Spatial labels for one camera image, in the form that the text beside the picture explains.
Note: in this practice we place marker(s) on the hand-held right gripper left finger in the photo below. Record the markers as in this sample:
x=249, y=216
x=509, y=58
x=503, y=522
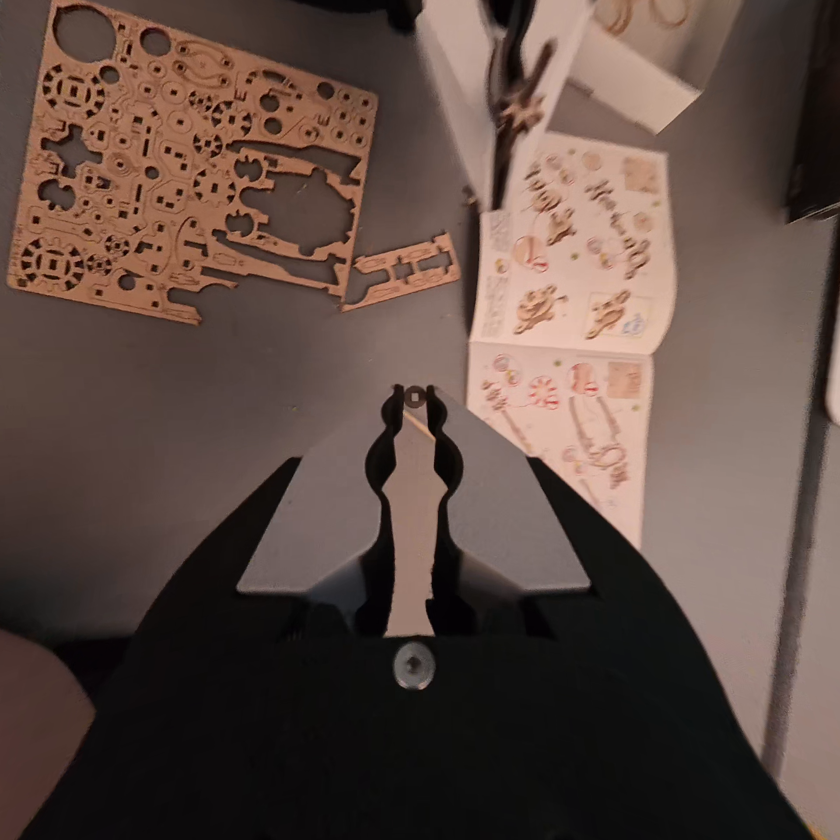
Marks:
x=315, y=518

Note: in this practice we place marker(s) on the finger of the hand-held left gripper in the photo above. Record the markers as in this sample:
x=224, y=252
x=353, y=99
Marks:
x=459, y=79
x=554, y=46

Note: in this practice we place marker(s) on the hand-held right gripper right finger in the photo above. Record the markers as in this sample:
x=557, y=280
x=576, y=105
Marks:
x=512, y=518

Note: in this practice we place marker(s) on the small wooden washer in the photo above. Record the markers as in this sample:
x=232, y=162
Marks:
x=408, y=392

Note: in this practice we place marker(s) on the laser-cut wooden parts sheet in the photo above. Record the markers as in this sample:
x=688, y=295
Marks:
x=298, y=69

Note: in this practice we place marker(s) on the black model kit box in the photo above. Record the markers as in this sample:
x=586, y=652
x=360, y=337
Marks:
x=814, y=131

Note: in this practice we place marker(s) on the pile of rubber bands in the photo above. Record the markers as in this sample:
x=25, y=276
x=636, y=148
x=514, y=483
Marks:
x=617, y=19

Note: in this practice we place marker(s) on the white cardboard box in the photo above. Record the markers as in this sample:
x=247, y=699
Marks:
x=636, y=85

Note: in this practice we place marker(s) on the thin wooden stick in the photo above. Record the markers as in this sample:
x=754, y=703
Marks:
x=420, y=424

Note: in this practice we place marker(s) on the illustrated instruction booklet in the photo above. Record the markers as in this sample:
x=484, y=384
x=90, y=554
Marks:
x=571, y=341

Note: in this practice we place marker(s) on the small wooden sheet fragment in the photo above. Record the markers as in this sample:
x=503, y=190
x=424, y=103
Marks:
x=420, y=279

